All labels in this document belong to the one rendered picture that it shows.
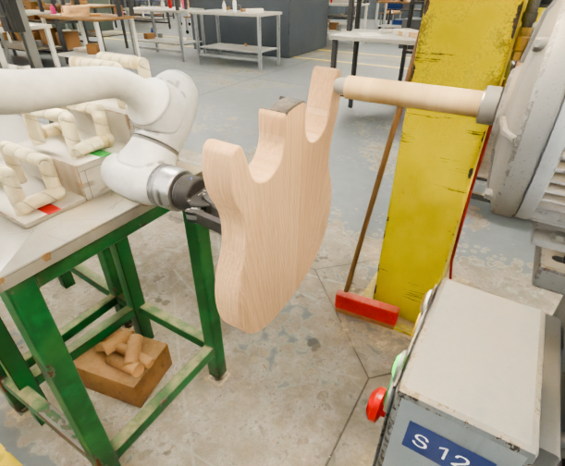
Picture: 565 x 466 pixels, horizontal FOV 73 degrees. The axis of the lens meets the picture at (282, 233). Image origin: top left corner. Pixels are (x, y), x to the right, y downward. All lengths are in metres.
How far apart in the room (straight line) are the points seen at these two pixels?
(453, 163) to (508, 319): 1.15
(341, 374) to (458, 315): 1.36
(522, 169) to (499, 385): 0.21
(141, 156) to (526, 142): 0.66
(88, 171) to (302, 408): 1.14
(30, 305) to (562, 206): 0.89
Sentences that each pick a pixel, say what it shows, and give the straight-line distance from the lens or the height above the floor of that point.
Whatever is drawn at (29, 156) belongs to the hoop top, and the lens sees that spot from 1.06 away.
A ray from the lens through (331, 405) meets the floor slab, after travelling 1.65.
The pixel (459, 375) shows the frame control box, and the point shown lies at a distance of 0.35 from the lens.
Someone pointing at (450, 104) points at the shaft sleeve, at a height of 1.25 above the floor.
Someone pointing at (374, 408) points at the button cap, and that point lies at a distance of 0.47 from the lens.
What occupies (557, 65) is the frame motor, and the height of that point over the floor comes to 1.32.
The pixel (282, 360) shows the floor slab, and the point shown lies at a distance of 1.76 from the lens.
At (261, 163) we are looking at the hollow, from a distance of 0.57.
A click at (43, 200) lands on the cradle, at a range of 1.02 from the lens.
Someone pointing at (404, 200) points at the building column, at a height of 0.64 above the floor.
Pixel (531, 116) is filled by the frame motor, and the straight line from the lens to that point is 0.44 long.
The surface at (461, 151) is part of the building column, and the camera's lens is 1.51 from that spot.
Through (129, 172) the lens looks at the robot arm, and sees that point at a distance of 0.84.
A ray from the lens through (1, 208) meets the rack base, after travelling 1.09.
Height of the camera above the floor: 1.38
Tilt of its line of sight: 33 degrees down
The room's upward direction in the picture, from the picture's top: straight up
